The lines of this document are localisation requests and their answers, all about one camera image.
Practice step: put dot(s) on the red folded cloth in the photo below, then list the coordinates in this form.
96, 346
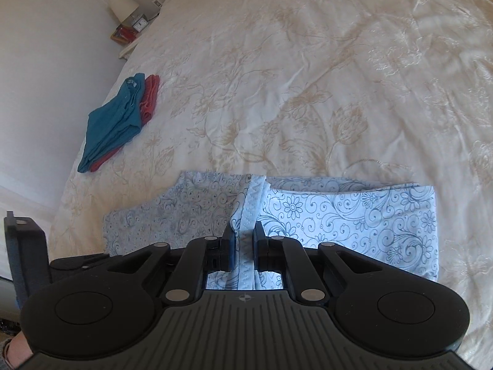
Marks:
152, 96

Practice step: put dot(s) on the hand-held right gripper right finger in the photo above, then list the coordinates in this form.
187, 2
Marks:
261, 248

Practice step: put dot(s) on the small alarm clock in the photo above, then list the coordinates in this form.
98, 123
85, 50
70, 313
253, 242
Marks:
140, 25

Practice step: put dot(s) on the white table lamp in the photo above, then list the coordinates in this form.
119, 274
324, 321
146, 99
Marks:
123, 5

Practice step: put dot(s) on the light blue floral pants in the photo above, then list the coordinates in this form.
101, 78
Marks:
339, 223

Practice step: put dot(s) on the person's left forearm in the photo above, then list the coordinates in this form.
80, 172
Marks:
17, 350

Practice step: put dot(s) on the teal folded cloth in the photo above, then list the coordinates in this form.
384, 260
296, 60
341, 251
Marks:
111, 123

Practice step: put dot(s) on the white nightstand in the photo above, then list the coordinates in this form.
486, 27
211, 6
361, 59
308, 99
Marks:
129, 44

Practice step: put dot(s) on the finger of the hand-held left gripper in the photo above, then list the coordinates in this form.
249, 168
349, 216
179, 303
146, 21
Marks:
77, 264

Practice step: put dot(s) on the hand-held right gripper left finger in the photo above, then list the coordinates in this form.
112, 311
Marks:
226, 248

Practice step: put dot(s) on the red book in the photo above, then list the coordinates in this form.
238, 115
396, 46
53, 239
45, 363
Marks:
124, 34

